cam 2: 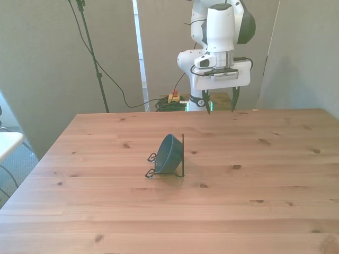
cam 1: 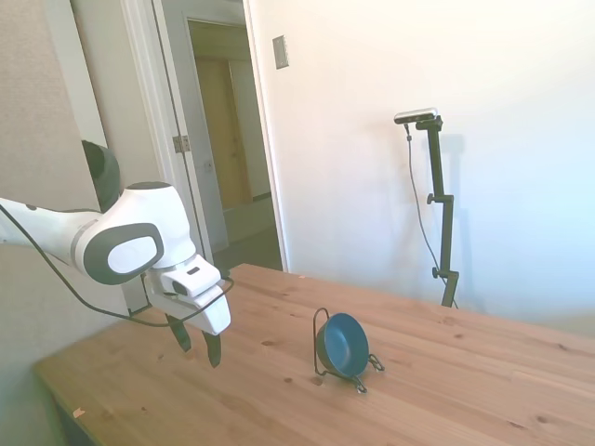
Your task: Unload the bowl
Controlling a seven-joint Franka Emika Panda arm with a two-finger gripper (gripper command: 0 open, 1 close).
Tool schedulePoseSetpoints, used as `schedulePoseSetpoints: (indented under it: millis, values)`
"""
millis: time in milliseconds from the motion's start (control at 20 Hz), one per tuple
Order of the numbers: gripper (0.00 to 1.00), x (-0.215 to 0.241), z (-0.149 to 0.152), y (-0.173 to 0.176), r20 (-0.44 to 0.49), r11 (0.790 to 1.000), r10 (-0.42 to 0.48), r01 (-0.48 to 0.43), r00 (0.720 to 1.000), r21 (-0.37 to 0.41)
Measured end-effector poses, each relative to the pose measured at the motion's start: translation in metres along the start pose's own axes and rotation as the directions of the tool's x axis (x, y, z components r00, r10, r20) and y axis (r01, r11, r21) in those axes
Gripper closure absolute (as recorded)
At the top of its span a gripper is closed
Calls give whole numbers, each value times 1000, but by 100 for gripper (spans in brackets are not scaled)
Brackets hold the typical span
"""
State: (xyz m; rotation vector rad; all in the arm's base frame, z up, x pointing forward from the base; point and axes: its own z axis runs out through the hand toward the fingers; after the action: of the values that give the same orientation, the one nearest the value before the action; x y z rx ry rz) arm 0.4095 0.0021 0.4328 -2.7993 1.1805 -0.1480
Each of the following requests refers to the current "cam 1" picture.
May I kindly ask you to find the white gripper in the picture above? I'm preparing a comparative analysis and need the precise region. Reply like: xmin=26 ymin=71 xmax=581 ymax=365
xmin=142 ymin=269 xmax=232 ymax=370

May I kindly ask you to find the blue bowl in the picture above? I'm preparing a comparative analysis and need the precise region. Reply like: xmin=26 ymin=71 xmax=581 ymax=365
xmin=316 ymin=312 xmax=371 ymax=377

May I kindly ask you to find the beige hallway door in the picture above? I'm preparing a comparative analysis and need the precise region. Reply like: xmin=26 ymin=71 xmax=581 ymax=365
xmin=193 ymin=54 xmax=256 ymax=211

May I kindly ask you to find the white open door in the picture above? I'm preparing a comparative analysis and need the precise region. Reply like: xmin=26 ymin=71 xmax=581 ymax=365
xmin=151 ymin=0 xmax=231 ymax=267

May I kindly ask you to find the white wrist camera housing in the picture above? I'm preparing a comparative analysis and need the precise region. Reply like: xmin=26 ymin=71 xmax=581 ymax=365
xmin=162 ymin=254 xmax=223 ymax=308

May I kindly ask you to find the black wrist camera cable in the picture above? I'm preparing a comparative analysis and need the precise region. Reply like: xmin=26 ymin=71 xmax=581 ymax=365
xmin=0 ymin=203 xmax=235 ymax=329

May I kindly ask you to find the black wire bowl rack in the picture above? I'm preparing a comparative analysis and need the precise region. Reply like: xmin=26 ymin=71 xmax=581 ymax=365
xmin=311 ymin=307 xmax=387 ymax=396

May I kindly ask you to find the white door frame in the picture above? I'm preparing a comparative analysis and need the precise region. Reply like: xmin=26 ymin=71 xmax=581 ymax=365
xmin=120 ymin=0 xmax=291 ymax=273

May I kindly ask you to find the black jointed camera stand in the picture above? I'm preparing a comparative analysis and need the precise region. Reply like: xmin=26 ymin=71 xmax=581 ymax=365
xmin=414 ymin=116 xmax=461 ymax=308

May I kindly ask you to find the silver camera on stand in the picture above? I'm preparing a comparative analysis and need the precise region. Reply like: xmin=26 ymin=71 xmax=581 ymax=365
xmin=393 ymin=107 xmax=441 ymax=126

